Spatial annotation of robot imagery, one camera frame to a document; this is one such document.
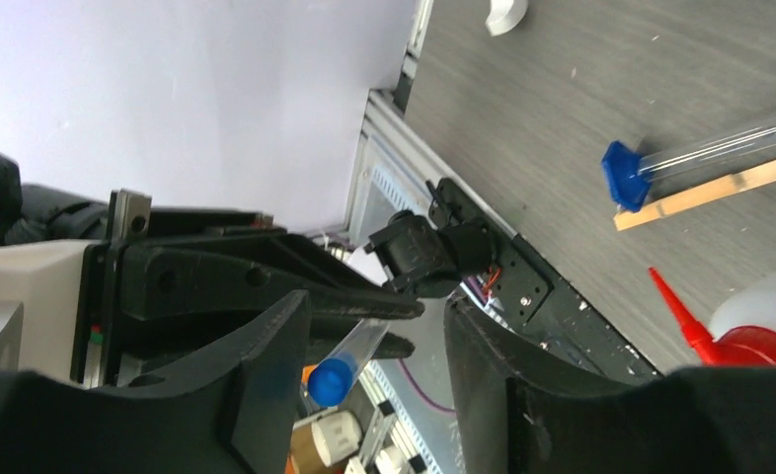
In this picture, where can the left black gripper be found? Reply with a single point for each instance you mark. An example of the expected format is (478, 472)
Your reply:
(162, 280)

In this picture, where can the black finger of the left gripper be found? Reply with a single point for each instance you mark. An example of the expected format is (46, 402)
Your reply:
(326, 334)

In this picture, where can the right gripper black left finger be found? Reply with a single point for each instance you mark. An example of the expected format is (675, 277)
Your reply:
(228, 407)

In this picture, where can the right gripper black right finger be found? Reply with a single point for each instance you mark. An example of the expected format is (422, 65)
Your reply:
(521, 409)

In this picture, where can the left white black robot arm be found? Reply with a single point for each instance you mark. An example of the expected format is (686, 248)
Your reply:
(33, 214)

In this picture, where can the blue cap test tube lying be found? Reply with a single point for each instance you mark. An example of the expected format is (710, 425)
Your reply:
(630, 175)

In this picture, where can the white red wash bottle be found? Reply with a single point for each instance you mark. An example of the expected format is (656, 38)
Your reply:
(741, 331)

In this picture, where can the wooden test tube clamp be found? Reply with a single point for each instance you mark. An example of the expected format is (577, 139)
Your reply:
(724, 187)

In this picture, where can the white metal clothes rack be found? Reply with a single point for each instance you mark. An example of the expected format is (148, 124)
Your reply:
(505, 15)

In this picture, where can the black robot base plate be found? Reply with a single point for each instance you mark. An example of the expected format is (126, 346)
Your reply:
(454, 243)

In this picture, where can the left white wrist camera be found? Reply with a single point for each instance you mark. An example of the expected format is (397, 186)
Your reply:
(46, 278)

